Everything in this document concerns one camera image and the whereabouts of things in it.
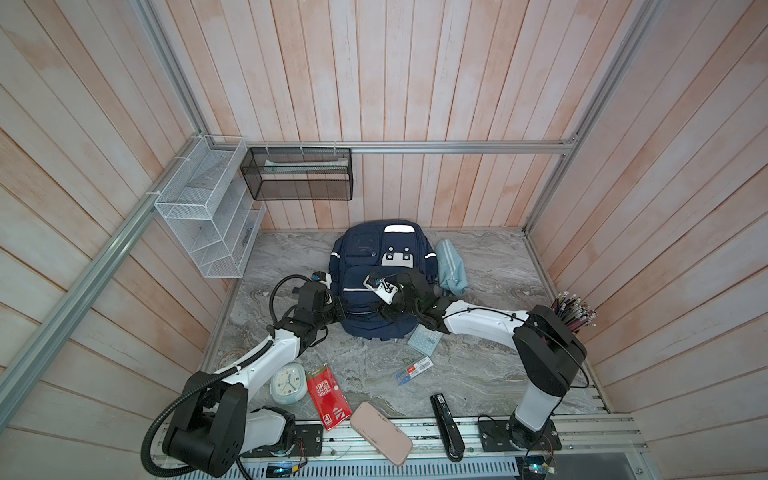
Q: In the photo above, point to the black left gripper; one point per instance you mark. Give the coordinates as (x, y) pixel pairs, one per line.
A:
(340, 311)

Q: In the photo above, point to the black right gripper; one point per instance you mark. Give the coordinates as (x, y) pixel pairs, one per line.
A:
(385, 306)

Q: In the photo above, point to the navy blue backpack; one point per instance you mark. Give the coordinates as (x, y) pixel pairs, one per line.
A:
(383, 249)

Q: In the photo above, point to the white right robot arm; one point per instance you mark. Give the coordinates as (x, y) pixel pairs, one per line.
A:
(550, 353)

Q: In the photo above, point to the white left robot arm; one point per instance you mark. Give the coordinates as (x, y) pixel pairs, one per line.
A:
(209, 426)

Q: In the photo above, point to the light blue calculator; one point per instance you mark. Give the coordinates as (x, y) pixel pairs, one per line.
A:
(424, 341)

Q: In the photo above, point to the light blue pencil pouch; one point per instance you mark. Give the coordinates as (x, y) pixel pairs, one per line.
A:
(452, 274)

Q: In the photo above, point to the mint green alarm clock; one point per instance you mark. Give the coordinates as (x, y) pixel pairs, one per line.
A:
(289, 384)

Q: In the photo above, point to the red booklet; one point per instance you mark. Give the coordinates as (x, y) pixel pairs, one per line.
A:
(328, 398)

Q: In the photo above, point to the pink pencil case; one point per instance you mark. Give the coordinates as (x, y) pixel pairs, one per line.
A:
(386, 437)

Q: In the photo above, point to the black stapler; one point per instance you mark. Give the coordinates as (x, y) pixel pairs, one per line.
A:
(449, 431)

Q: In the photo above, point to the red pencil holder with pencils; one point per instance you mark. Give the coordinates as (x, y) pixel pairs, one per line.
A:
(573, 311)

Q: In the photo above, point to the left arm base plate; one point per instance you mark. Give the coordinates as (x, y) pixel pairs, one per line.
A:
(303, 440)

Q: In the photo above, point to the black mesh wall basket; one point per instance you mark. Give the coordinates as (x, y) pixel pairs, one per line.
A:
(298, 173)

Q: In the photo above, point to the white wire mesh shelf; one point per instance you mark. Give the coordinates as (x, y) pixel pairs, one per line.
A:
(208, 207)

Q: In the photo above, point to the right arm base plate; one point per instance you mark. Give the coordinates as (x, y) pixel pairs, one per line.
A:
(510, 435)

